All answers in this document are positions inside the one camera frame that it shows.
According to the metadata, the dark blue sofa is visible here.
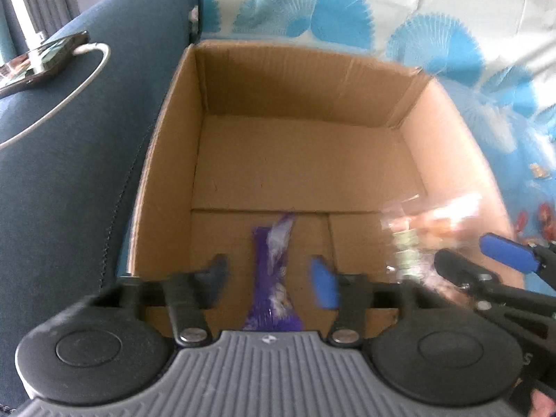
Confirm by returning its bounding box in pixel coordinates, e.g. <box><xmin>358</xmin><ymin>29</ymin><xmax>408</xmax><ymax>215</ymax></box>
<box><xmin>0</xmin><ymin>0</ymin><xmax>206</xmax><ymax>413</ymax></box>

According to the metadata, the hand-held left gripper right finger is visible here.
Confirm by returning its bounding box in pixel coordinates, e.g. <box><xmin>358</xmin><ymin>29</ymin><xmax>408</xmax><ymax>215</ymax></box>
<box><xmin>308</xmin><ymin>255</ymin><xmax>420</xmax><ymax>349</ymax></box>

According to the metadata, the fan print sofa cover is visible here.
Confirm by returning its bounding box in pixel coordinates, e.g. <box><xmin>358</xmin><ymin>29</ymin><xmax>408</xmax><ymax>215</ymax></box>
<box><xmin>195</xmin><ymin>0</ymin><xmax>556</xmax><ymax>270</ymax></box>

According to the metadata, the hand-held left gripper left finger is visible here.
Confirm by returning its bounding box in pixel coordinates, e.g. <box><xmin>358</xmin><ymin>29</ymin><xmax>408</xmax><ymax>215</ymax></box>
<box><xmin>115</xmin><ymin>254</ymin><xmax>229</xmax><ymax>348</ymax></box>

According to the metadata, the purple snack packet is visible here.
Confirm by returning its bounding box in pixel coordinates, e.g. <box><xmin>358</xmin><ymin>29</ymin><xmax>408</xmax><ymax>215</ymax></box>
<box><xmin>241</xmin><ymin>213</ymin><xmax>303</xmax><ymax>332</ymax></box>

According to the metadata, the black smartphone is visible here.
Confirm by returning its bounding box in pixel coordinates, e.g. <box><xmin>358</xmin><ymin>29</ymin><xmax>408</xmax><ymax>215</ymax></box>
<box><xmin>0</xmin><ymin>30</ymin><xmax>90</xmax><ymax>98</ymax></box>

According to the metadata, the white charging cable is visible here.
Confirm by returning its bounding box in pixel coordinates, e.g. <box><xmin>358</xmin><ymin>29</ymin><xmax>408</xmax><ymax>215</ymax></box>
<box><xmin>0</xmin><ymin>41</ymin><xmax>112</xmax><ymax>151</ymax></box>

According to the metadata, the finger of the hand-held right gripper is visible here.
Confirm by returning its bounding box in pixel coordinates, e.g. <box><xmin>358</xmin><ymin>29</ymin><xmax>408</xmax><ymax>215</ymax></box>
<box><xmin>479</xmin><ymin>233</ymin><xmax>556</xmax><ymax>289</ymax></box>
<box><xmin>433</xmin><ymin>249</ymin><xmax>501</xmax><ymax>303</ymax></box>

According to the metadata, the brown cardboard box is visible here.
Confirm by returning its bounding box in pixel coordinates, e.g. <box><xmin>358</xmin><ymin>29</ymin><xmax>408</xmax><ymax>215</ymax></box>
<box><xmin>127</xmin><ymin>39</ymin><xmax>522</xmax><ymax>340</ymax></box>

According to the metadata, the clear snack packet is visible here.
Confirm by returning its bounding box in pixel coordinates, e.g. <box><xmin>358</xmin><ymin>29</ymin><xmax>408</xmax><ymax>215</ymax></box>
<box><xmin>380</xmin><ymin>193</ymin><xmax>483</xmax><ymax>287</ymax></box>

